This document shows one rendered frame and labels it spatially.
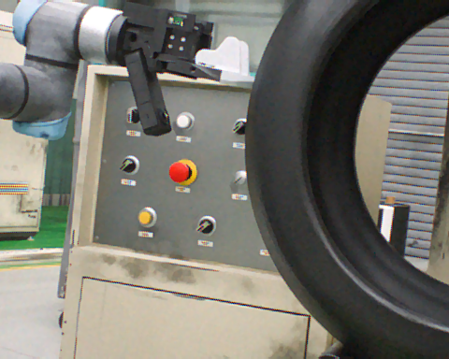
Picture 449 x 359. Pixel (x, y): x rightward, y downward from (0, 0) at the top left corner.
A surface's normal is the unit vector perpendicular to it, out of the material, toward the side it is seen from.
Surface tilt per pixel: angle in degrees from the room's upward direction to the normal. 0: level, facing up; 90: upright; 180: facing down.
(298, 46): 86
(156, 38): 90
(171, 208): 90
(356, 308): 99
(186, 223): 90
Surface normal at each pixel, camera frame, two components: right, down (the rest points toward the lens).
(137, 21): -0.33, 0.01
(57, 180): 0.83, 0.12
